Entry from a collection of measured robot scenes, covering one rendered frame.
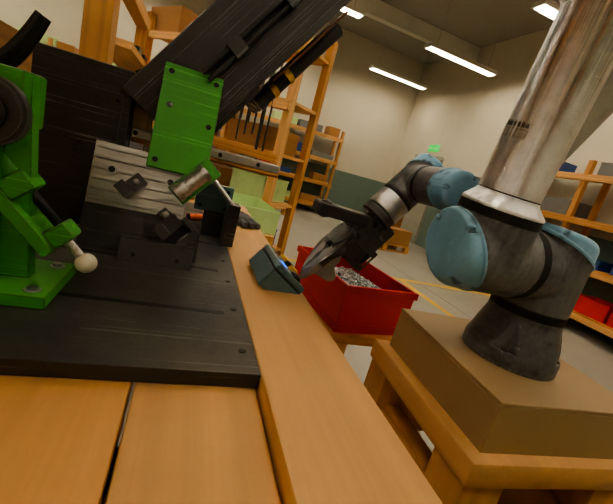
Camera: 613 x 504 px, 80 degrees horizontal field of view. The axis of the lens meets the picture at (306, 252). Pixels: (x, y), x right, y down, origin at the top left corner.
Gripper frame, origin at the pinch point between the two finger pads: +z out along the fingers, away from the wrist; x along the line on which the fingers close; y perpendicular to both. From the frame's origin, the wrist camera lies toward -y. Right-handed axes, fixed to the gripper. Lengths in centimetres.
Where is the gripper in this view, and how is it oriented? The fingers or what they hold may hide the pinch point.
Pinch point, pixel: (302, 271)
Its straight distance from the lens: 75.6
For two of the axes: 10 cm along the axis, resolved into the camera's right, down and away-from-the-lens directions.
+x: -2.7, -2.9, 9.2
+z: -7.4, 6.7, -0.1
